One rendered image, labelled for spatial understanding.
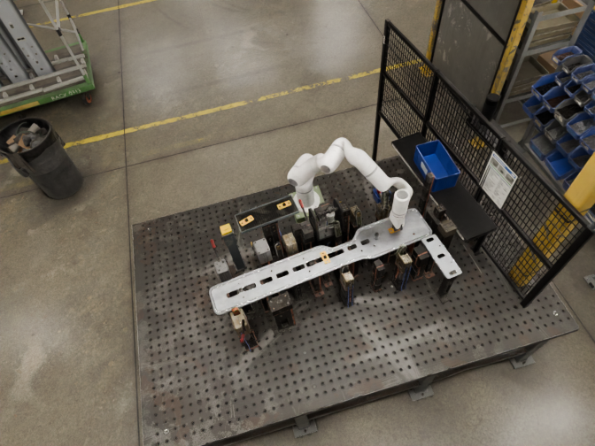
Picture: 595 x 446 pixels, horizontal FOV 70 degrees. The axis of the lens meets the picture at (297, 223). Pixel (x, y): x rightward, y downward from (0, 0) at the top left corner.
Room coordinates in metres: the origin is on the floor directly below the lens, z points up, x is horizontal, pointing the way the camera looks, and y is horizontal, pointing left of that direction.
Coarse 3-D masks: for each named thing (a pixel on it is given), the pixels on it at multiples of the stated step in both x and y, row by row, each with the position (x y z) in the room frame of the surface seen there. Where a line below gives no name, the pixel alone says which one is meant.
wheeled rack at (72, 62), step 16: (16, 0) 5.11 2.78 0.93; (48, 16) 4.35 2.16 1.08; (64, 48) 5.15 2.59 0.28; (80, 48) 5.10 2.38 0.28; (64, 64) 4.80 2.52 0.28; (80, 64) 4.74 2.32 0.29; (32, 80) 4.52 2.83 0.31; (48, 80) 4.52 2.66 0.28; (64, 80) 4.47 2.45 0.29; (80, 80) 4.42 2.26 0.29; (0, 96) 4.33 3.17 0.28; (16, 96) 4.24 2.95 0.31; (32, 96) 4.25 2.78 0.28; (48, 96) 4.21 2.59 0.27; (64, 96) 4.25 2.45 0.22; (0, 112) 4.07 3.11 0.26; (16, 112) 4.23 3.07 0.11
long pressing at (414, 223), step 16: (384, 224) 1.41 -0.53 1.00; (416, 224) 1.38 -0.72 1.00; (352, 240) 1.33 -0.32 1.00; (368, 240) 1.31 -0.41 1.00; (384, 240) 1.30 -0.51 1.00; (400, 240) 1.28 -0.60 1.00; (416, 240) 1.27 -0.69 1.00; (304, 256) 1.27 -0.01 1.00; (320, 256) 1.25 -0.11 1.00; (336, 256) 1.24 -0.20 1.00; (352, 256) 1.22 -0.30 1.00; (368, 256) 1.21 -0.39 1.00; (256, 272) 1.21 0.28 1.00; (272, 272) 1.19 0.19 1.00; (288, 272) 1.18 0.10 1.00; (304, 272) 1.16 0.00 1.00; (320, 272) 1.15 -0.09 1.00; (224, 288) 1.13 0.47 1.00; (256, 288) 1.10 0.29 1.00; (272, 288) 1.08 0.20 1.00; (224, 304) 1.03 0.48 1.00; (240, 304) 1.01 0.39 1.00
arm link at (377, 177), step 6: (378, 168) 1.45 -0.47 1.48; (372, 174) 1.43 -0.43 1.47; (378, 174) 1.43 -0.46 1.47; (384, 174) 1.44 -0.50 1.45; (372, 180) 1.42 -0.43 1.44; (378, 180) 1.41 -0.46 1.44; (384, 180) 1.41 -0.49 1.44; (390, 180) 1.42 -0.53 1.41; (396, 180) 1.43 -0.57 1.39; (402, 180) 1.45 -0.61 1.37; (378, 186) 1.39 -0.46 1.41; (384, 186) 1.39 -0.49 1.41; (390, 186) 1.40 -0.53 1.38; (396, 186) 1.45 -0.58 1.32; (402, 186) 1.43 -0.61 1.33; (408, 186) 1.43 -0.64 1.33
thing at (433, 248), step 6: (438, 240) 1.24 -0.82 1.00; (426, 246) 1.21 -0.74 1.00; (432, 246) 1.21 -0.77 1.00; (438, 246) 1.20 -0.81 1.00; (432, 252) 1.17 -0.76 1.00; (438, 252) 1.16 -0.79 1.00; (444, 252) 1.16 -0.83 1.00; (438, 258) 1.12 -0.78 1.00; (444, 258) 1.12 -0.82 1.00; (450, 258) 1.11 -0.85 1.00; (438, 264) 1.09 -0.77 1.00; (444, 264) 1.08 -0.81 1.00; (450, 264) 1.08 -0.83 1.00; (456, 264) 1.07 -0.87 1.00; (444, 270) 1.04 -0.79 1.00; (450, 270) 1.04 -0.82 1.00; (456, 270) 1.03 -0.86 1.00; (444, 276) 1.01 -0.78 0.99; (450, 276) 1.00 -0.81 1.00
